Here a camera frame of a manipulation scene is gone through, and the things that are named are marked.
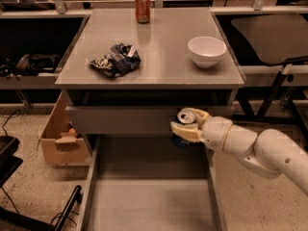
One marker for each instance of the cardboard box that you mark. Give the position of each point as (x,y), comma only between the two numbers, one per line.
(60,143)

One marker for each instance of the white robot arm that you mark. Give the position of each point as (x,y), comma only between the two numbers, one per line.
(268,154)

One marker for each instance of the blue pepsi can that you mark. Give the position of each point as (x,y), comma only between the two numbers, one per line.
(184,129)

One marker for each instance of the crumpled dark chip bag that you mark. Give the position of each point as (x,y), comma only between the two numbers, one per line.
(120,59)

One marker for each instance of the grey drawer cabinet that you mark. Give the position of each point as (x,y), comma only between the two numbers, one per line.
(166,76)

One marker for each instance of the black headset on shelf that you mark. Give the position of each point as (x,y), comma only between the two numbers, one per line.
(30,65)

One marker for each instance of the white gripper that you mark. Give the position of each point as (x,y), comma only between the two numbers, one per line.
(216,133)

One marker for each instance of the white bowl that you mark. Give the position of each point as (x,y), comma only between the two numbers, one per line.
(206,51)

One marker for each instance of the black chair base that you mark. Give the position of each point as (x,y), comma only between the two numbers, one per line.
(25,202)

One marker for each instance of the orange soda can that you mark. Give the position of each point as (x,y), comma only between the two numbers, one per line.
(142,11)

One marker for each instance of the closed grey top drawer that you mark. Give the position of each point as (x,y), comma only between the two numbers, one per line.
(122,120)

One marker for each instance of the open grey middle drawer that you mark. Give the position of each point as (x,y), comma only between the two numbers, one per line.
(147,184)

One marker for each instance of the dark office chair seat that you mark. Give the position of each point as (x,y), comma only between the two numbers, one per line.
(276,38)

